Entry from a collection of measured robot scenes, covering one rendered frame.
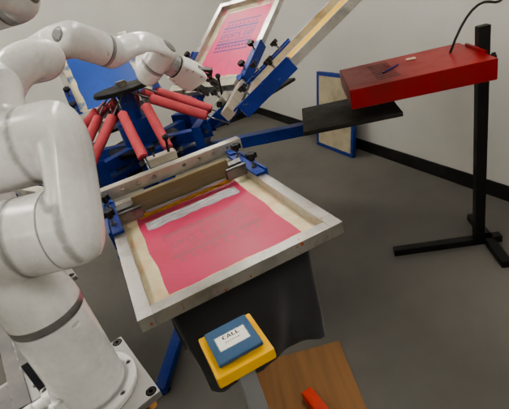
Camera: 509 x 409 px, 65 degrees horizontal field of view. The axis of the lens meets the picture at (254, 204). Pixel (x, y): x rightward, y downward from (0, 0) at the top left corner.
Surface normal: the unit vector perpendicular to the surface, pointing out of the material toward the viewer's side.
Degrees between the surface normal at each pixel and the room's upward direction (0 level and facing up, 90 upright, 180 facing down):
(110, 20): 90
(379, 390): 0
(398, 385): 0
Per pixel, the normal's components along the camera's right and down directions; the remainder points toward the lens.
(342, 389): -0.24, -0.86
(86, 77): 0.01, -0.55
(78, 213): 0.85, -0.26
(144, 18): 0.41, 0.34
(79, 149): 0.95, -0.26
